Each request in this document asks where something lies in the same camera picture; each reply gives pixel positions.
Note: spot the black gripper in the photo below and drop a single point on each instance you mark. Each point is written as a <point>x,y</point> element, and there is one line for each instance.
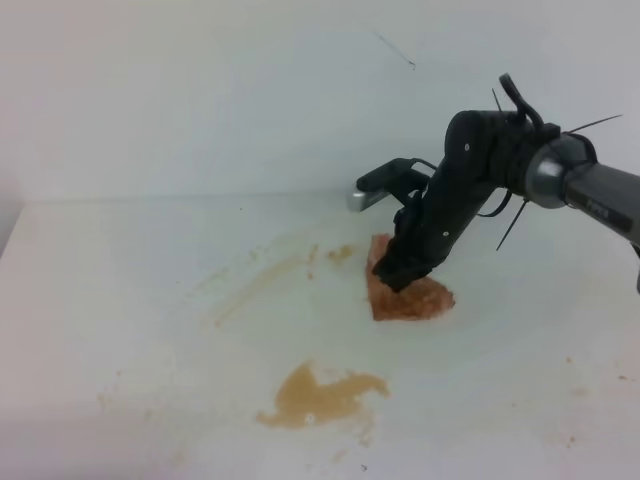
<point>431,226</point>

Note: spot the pink-brown textured rag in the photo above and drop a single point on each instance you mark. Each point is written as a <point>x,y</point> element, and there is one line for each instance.
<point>423,299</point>

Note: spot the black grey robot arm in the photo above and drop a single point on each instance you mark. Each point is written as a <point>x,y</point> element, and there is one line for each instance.
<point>485,151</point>

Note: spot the brown coffee spill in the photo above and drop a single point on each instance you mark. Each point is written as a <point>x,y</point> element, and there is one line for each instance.
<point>301,401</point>

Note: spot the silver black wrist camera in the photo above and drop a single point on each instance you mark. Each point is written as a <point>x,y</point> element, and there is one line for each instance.
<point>397,178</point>

